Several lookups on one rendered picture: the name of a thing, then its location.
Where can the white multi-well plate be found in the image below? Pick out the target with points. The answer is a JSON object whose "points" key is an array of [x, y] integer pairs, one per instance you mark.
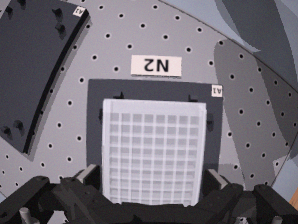
{"points": [[162, 118]]}

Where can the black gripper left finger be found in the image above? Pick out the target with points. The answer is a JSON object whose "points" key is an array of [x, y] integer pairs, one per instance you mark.
{"points": [[23, 205]]}

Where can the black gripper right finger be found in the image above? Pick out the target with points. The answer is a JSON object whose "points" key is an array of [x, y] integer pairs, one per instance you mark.
{"points": [[219, 204]]}

